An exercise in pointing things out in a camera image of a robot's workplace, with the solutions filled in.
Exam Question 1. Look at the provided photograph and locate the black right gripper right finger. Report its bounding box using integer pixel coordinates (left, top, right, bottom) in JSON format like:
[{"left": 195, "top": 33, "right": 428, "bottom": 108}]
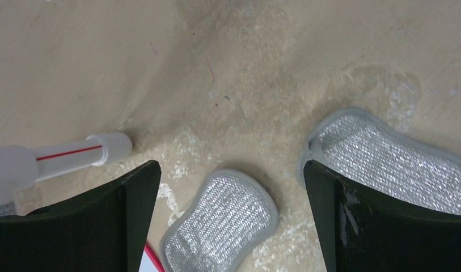
[{"left": 303, "top": 160, "right": 461, "bottom": 271}]

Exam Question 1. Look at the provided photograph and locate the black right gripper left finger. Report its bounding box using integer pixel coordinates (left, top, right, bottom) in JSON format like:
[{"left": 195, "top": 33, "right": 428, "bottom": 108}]
[{"left": 0, "top": 160, "right": 162, "bottom": 271}]

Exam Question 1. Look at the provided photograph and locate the pink framed whiteboard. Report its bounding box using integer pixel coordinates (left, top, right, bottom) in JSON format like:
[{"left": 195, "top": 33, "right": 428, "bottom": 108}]
[{"left": 139, "top": 243, "right": 164, "bottom": 272}]

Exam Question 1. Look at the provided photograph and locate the silver sparkly scrub pad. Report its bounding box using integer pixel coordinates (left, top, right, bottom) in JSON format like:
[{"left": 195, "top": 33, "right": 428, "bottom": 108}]
[{"left": 159, "top": 169, "right": 280, "bottom": 271}]

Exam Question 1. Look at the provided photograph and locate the white PVC pipe frame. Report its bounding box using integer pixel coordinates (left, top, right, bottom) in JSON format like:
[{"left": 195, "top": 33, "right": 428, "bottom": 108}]
[{"left": 0, "top": 133, "right": 133, "bottom": 216}]

